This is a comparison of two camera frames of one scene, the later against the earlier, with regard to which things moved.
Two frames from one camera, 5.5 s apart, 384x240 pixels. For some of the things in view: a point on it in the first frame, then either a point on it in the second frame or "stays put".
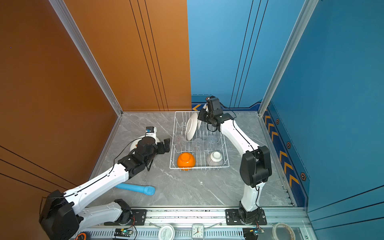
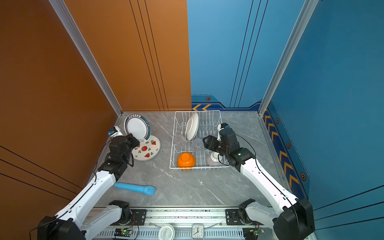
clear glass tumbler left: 179,141 stays put
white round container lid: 166,232 stays put
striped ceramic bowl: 215,159 stays put
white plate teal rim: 191,125 -> 138,125
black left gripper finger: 162,148 -> 132,140
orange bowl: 186,160 stays put
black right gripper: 201,114 -> 211,141
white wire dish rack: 196,144 stays put
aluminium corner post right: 307,8 stays put
